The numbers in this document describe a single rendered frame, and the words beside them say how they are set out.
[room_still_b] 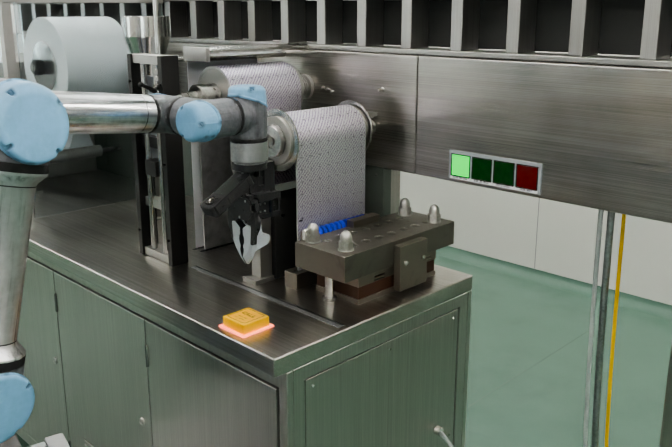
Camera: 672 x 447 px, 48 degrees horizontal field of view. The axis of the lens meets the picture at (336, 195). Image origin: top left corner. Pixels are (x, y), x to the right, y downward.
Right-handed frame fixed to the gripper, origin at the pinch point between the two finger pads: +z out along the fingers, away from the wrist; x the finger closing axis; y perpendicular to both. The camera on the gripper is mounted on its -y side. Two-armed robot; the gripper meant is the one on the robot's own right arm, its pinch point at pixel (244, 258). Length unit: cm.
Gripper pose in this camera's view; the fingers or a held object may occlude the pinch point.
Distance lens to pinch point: 155.9
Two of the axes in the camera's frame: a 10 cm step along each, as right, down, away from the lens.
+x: -7.1, -1.7, 6.8
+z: 0.0, 9.7, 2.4
